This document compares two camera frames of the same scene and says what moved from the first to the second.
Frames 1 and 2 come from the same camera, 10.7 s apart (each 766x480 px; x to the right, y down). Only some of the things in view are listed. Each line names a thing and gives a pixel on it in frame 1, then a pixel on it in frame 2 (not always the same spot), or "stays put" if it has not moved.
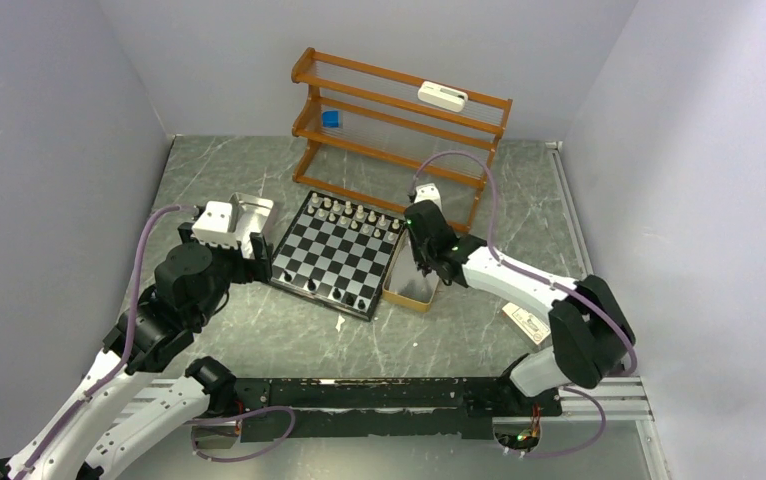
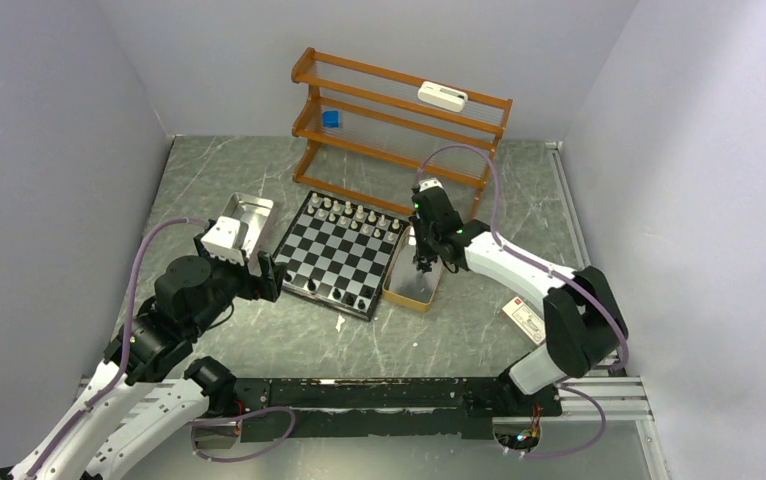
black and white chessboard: [337, 254] stays put
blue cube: [331, 119] stays put
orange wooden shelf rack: [395, 138] stays put
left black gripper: [258, 267] to [266, 285]
